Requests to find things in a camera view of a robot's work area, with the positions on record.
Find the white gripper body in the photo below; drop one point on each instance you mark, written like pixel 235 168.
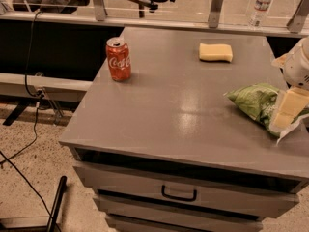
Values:
pixel 298 69

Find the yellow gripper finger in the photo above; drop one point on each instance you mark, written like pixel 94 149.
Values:
pixel 288 105
pixel 280 61

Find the green jalapeno chip bag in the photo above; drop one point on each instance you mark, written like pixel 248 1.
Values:
pixel 257 101

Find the red coke can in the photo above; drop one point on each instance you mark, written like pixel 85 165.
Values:
pixel 118 59

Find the clear plastic water bottle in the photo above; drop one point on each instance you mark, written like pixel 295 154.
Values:
pixel 260 10

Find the yellow sponge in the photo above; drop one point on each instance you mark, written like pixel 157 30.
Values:
pixel 215 52

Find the grey drawer cabinet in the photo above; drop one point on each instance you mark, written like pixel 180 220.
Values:
pixel 170 124

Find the black metal stand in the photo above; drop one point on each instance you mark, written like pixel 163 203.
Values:
pixel 48 223

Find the black drawer handle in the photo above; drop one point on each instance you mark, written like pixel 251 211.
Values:
pixel 177 194

